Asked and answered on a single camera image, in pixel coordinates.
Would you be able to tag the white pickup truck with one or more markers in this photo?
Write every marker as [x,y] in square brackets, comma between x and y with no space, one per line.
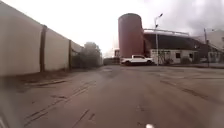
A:
[137,60]

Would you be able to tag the large grey bush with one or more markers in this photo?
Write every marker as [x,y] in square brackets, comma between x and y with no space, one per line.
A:
[87,56]

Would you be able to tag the building with red round tower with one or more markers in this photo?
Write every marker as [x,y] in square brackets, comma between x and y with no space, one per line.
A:
[130,35]

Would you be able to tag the cracked brown asphalt road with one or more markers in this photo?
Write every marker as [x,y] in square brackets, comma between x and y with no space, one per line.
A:
[126,96]

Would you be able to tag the street lamp pole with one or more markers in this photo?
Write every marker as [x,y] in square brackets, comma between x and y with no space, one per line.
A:
[157,40]

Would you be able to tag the low white building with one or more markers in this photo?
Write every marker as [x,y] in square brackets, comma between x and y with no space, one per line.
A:
[173,55]

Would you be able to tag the robot's own part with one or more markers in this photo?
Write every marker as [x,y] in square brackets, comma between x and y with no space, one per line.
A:
[149,126]

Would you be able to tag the pale building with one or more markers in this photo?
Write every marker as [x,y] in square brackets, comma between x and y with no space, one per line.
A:
[216,41]

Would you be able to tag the long pale concrete wall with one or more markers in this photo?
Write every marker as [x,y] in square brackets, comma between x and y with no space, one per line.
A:
[23,46]

